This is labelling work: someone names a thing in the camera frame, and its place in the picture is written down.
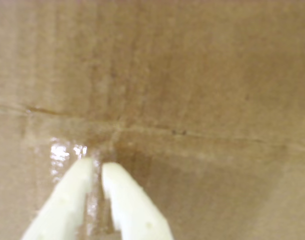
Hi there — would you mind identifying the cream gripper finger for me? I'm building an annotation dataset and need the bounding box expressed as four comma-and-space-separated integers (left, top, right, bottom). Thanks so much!
101, 161, 175, 240
21, 157, 94, 240

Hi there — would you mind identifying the brown cardboard sheet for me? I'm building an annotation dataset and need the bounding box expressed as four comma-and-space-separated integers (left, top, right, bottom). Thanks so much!
0, 0, 305, 240

